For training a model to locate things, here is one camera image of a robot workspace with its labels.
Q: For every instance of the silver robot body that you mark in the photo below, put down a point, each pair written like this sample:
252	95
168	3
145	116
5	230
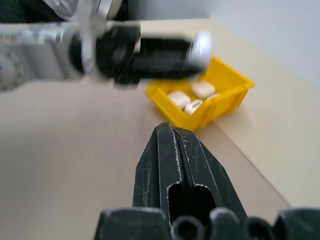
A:
110	7

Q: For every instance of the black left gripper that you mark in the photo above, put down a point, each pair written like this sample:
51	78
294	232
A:
117	55

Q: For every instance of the yellow plastic bin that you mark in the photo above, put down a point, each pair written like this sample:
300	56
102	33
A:
225	105

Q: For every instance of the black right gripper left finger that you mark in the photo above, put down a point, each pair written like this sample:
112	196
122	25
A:
155	170

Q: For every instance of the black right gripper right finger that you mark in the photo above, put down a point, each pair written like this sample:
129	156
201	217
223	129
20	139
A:
207	172

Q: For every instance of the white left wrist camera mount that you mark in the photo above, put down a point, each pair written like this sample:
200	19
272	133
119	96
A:
87	50

